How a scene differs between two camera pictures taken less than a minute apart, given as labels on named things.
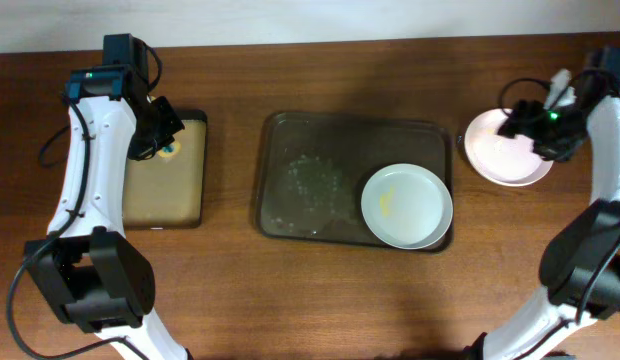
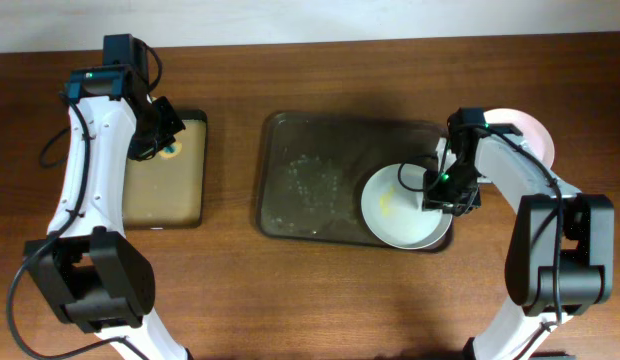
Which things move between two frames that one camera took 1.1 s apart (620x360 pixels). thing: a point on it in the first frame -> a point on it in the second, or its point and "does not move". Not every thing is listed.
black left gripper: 175,125 does not move
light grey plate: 407,206 does not move
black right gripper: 521,124 -> 432,197
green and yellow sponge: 170,149 does not move
